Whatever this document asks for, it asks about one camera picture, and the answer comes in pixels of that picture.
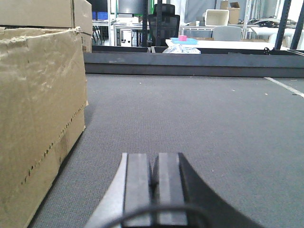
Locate grey office chair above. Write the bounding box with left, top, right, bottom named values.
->
left=213, top=26, right=241, bottom=41

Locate pink small box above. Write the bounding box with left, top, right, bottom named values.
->
left=178, top=35, right=187, bottom=42

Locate clear plastic bag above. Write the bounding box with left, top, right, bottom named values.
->
left=162, top=44, right=201, bottom=54

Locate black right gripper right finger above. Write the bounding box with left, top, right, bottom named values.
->
left=152, top=152, right=260, bottom=228

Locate small brown cardboard box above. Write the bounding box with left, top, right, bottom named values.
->
left=220, top=0, right=240, bottom=24

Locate upper brown cardboard box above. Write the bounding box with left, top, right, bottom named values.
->
left=0, top=0, right=92, bottom=35

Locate worn brown cardboard box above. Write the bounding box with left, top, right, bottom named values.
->
left=0, top=28, right=87, bottom=228

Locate black mesh office chair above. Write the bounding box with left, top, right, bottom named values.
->
left=148, top=4, right=180, bottom=47

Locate light blue tray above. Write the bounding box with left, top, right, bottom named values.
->
left=171, top=38, right=198, bottom=45

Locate white plastic bin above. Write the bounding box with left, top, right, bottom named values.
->
left=205, top=9, right=229, bottom=27

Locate dark metal platform rail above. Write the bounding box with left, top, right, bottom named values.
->
left=84, top=47, right=304, bottom=79

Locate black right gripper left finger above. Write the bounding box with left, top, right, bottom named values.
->
left=85, top=153, right=151, bottom=228

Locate white table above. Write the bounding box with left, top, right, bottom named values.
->
left=165, top=39, right=304, bottom=51

